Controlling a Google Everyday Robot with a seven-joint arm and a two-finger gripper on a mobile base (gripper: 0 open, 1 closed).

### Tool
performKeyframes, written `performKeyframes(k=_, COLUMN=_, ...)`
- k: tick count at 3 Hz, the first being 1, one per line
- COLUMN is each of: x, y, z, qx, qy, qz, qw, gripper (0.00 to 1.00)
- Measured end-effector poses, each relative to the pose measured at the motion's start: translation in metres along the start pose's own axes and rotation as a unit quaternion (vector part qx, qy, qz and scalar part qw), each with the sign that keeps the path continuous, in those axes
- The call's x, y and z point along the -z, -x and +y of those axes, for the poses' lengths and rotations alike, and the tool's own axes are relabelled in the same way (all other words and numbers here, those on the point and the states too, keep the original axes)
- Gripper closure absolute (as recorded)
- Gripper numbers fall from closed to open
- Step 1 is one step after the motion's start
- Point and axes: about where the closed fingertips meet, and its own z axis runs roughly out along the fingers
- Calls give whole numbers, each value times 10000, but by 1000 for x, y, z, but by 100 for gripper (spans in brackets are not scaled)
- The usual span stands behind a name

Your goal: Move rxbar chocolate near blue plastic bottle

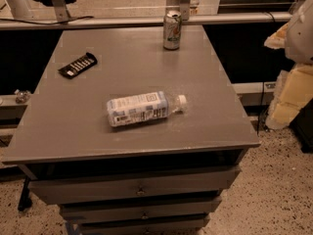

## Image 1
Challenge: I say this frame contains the grey drawer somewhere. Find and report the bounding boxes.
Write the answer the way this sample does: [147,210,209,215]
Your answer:
[61,195,221,223]
[79,214,208,235]
[29,165,241,205]

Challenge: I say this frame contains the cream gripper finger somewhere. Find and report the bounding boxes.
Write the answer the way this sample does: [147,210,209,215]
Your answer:
[264,23,289,49]
[265,64,313,129]

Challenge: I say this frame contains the white pipe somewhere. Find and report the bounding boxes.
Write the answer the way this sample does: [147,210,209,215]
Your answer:
[5,0,33,20]

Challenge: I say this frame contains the black rxbar chocolate bar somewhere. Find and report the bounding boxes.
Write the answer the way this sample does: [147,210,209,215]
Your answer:
[58,52,98,79]

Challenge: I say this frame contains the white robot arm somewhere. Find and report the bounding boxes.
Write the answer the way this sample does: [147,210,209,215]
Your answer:
[264,0,313,129]

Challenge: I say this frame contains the blue label plastic bottle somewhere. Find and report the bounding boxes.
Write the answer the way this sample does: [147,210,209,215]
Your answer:
[107,91,187,127]

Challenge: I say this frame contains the middle grey drawer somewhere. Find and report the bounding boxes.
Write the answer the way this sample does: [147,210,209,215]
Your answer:
[61,195,221,223]

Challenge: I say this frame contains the bottom grey drawer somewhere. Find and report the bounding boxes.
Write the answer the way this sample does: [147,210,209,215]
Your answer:
[79,214,208,235]

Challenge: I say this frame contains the black cable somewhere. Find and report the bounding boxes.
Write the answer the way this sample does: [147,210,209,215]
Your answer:
[0,15,95,25]

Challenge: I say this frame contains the small shiny crumpled object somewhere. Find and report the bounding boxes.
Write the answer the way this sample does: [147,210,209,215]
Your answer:
[15,89,31,104]

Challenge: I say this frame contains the grey drawer cabinet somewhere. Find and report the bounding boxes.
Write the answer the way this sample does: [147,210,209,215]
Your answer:
[4,25,258,235]

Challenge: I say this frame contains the metal railing bar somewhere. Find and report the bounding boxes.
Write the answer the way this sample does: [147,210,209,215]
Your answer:
[0,12,291,30]

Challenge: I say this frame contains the top grey drawer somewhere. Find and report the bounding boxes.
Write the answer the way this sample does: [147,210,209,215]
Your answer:
[29,165,241,205]

